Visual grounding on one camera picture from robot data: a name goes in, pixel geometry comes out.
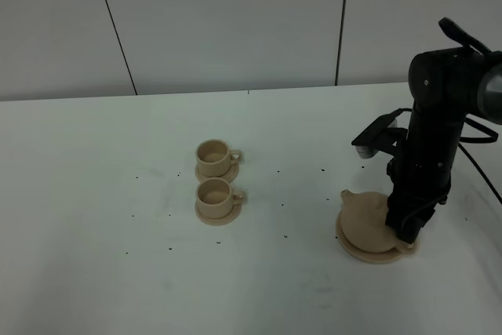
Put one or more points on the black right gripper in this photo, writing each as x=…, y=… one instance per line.
x=421, y=178

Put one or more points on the beige teapot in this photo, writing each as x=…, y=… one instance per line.
x=365, y=207

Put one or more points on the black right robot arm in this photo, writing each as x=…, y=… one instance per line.
x=446, y=85

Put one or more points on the beige teapot saucer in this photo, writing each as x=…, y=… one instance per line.
x=372, y=243

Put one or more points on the near beige saucer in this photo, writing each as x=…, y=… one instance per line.
x=231, y=215

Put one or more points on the far beige saucer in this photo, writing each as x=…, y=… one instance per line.
x=231, y=173

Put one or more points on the near beige teacup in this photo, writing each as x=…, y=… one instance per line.
x=216, y=198

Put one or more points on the beige teacup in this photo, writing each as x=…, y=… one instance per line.
x=216, y=198
x=215, y=158

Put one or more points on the far beige teacup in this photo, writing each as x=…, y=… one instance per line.
x=215, y=158

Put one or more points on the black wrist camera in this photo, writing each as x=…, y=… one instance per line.
x=381, y=135

